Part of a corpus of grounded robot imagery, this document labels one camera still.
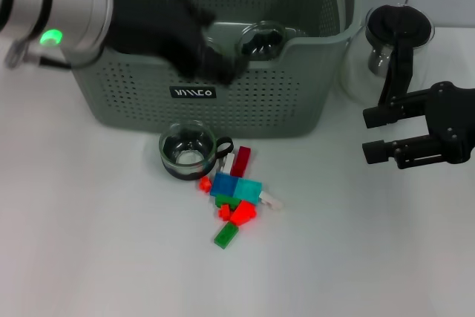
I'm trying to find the grey-green perforated storage bin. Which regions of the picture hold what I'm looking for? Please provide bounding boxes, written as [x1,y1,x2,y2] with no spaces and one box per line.
[68,0,364,139]

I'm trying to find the left arm cable with plug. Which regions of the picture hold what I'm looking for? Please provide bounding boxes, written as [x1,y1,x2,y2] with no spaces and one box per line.
[3,40,73,71]

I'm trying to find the dark red toy brick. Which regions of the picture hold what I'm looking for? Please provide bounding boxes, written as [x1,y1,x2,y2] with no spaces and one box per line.
[229,146,252,177]

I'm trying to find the large red toy brick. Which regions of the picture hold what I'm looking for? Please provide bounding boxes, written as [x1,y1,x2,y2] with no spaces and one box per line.
[229,200,258,227]

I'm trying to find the blue toy brick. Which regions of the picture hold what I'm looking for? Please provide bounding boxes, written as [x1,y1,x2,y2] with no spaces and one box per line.
[209,171,238,197]

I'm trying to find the glass carafe with black handle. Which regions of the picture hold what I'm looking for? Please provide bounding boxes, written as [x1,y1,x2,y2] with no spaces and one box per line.
[338,2,436,110]

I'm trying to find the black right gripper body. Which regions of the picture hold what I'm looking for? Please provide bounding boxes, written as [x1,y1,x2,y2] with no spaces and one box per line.
[422,81,475,166]

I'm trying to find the glass jar with teal bricks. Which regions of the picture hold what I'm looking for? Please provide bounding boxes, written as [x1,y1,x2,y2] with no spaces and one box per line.
[237,20,289,62]

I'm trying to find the teal toy brick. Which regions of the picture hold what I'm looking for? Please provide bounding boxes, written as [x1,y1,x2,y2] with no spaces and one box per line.
[234,177,263,206]

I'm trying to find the flat green toy brick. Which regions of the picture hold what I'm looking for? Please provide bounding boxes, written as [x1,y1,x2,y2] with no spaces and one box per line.
[214,220,240,249]

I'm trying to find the dark green toy brick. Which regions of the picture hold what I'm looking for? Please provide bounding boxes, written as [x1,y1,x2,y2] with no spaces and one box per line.
[214,194,240,209]

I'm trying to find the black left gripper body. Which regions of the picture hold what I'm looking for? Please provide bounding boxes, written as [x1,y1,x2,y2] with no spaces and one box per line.
[107,0,217,73]

